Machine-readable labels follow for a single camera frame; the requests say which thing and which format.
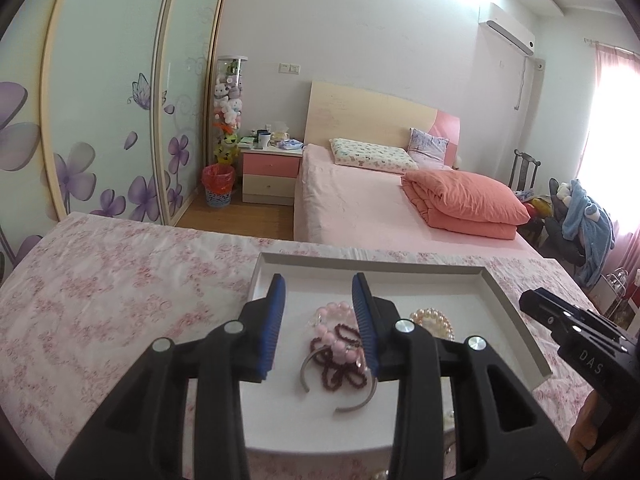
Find large pink bead bracelet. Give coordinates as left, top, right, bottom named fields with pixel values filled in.
left=311, top=301, right=368, bottom=366

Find air conditioner cable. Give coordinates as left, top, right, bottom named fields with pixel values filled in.
left=515, top=55, right=529, bottom=111

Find curtain rod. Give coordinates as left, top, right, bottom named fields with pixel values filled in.
left=582, top=37, right=640, bottom=57

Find pink curtain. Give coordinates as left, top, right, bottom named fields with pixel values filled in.
left=575, top=42, right=640, bottom=281

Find wire metal rack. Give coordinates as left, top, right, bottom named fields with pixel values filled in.
left=607, top=267, right=632, bottom=302

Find folded orange quilt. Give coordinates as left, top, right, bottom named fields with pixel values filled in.
left=401, top=168, right=532, bottom=241

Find pink bed mattress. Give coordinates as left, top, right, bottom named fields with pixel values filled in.
left=292, top=142, right=538, bottom=256

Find grey cardboard tray box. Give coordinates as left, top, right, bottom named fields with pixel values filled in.
left=240, top=251, right=553, bottom=456

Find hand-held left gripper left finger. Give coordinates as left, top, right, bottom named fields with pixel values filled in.
left=55, top=273, right=287, bottom=480

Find person's right hand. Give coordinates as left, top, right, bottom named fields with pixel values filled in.
left=570, top=390, right=603, bottom=466

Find blue plush garment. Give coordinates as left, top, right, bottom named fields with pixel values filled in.
left=561, top=179, right=617, bottom=286

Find white air conditioner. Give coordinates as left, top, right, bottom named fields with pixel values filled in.
left=477, top=2, right=536, bottom=56

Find silver cuff bangle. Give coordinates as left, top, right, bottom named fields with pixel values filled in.
left=299, top=347, right=379, bottom=415

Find red lined trash bin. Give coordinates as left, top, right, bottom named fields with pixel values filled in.
left=202, top=164, right=236, bottom=209

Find dark bead bracelet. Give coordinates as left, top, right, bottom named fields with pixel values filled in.
left=310, top=323, right=373, bottom=392

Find floral sliding door wardrobe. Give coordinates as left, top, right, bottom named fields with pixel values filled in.
left=0, top=0, right=236, bottom=271

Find colourful toys on chair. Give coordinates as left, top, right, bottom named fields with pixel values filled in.
left=520, top=194, right=552, bottom=222

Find beige and pink headboard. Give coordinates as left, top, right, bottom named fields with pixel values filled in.
left=304, top=80, right=461, bottom=168

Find black office chair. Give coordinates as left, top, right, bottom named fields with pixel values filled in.
left=542, top=177, right=591, bottom=267

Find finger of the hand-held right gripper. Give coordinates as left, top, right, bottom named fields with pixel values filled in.
left=518, top=290, right=601, bottom=344
left=537, top=287, right=632, bottom=341

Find stack of plush toys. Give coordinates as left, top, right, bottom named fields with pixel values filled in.
left=213, top=62, right=246, bottom=163

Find small lilac pillow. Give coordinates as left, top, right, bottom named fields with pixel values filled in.
left=407, top=127, right=450, bottom=167

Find small pink pearl bracelet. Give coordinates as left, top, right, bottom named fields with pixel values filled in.
left=409, top=308, right=455, bottom=342

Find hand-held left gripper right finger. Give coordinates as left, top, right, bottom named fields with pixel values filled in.
left=351, top=272, right=583, bottom=480

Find clear toy display tube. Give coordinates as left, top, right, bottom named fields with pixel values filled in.
left=212, top=55, right=249, bottom=166

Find pink and beige nightstand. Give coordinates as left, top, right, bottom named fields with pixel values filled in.
left=241, top=142, right=305, bottom=206

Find dark wooden chair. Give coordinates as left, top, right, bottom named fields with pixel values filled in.
left=507, top=149, right=542, bottom=196

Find printed cream pillow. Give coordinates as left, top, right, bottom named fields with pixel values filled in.
left=328, top=137, right=421, bottom=175

